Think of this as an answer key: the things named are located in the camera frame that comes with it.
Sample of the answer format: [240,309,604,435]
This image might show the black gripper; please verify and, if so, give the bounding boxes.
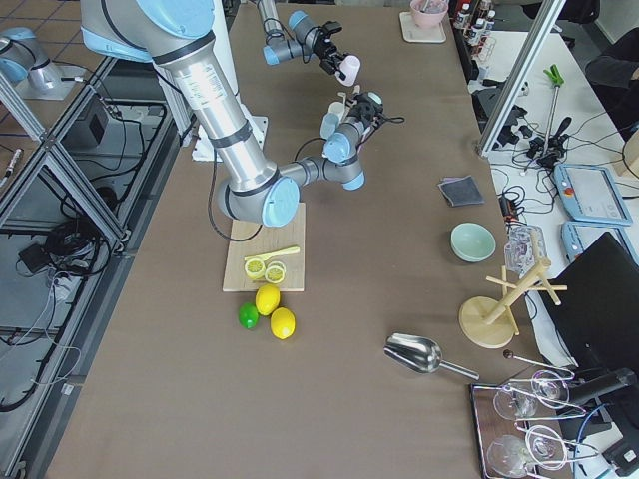
[348,92,383,129]
[313,21,348,80]

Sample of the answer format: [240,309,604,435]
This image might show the pink plastic cup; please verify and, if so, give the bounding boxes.
[335,55,361,87]

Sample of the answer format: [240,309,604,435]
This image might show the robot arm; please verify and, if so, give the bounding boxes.
[254,1,360,86]
[81,1,386,227]

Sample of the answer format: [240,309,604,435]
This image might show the cream plastic cup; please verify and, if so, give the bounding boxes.
[327,102,345,119]

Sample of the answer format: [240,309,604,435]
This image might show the light blue plastic cup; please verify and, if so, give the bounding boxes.
[319,112,340,140]

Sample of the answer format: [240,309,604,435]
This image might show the beige tray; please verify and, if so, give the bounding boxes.
[399,11,446,44]

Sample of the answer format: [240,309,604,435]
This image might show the pink bowl of ice cubes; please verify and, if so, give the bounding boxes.
[409,0,448,28]

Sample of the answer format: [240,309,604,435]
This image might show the grey folded cloth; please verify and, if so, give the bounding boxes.
[437,176,484,208]

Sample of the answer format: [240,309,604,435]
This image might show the wooden cutting board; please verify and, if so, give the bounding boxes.
[223,203,306,292]

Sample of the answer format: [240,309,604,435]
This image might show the green bowl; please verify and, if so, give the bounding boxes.
[450,223,496,262]

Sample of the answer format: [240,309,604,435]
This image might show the yellow plastic knife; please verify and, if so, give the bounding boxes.
[244,245,301,261]

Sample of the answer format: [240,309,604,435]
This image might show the lemon slice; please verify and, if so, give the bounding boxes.
[244,257,266,280]
[264,261,287,284]

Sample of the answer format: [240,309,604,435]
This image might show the yellow lemon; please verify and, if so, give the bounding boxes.
[255,283,281,316]
[271,307,297,340]

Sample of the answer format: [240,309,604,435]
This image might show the teach pendant tablet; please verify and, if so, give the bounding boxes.
[553,164,633,226]
[560,221,638,262]

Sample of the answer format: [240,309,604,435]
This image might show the green lime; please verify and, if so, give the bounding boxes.
[238,302,261,330]

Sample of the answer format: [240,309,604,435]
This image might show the wooden mug tree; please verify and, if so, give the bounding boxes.
[458,227,568,349]

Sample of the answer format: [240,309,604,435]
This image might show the metal scoop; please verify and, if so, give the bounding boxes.
[383,332,480,381]

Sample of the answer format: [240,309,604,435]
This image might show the black monitor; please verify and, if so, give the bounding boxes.
[543,233,638,371]

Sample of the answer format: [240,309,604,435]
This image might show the wine glass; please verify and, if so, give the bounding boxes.
[493,369,569,420]
[486,425,568,478]

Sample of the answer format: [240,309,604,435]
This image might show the white wire cup holder rack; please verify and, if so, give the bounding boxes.
[337,85,360,120]

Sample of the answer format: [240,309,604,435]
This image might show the green handled grabber tool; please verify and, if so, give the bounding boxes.
[543,64,564,152]

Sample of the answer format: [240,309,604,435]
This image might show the aluminium frame post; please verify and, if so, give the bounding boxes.
[476,0,565,159]

